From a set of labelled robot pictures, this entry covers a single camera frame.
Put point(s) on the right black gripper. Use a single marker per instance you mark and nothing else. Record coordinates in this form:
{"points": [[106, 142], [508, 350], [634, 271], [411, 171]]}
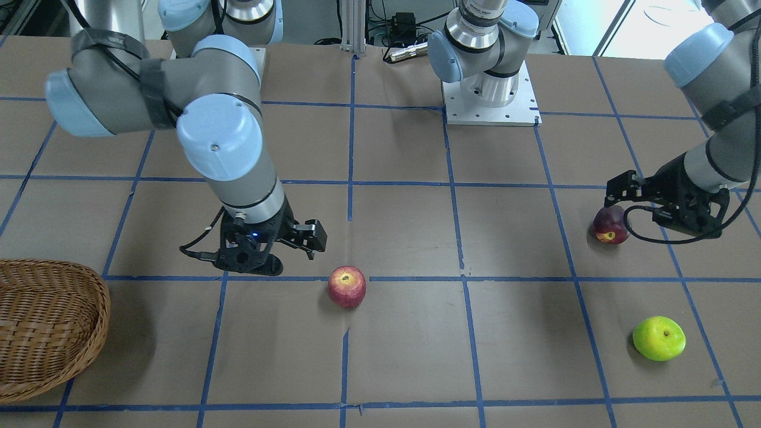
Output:
{"points": [[283, 224]]}

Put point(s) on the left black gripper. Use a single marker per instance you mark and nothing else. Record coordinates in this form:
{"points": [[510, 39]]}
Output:
{"points": [[669, 186]]}

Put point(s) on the dark red apple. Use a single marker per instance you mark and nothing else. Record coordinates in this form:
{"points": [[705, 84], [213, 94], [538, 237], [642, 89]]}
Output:
{"points": [[608, 226]]}

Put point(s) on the red yellow apple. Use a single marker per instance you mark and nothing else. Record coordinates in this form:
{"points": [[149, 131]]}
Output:
{"points": [[347, 287]]}

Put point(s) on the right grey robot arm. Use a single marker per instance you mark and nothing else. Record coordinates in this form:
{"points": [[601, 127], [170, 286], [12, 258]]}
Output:
{"points": [[209, 95]]}

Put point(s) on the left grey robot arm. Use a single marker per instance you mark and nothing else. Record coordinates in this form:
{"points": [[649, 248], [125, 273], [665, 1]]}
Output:
{"points": [[482, 47]]}

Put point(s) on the woven wicker basket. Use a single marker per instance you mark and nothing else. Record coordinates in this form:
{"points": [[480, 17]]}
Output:
{"points": [[54, 322]]}

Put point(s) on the green apple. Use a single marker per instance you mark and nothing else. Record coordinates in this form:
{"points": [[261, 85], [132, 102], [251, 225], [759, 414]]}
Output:
{"points": [[659, 338]]}

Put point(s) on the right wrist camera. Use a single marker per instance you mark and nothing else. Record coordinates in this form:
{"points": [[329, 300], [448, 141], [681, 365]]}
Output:
{"points": [[237, 253]]}

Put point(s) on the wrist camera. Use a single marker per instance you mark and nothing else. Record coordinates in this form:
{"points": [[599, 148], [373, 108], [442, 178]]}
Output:
{"points": [[699, 221], [237, 253]]}

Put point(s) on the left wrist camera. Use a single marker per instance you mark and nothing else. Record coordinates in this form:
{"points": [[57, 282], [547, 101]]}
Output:
{"points": [[699, 221]]}

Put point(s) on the aluminium frame post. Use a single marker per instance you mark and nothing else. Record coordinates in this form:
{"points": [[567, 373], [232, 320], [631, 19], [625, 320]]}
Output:
{"points": [[353, 26]]}

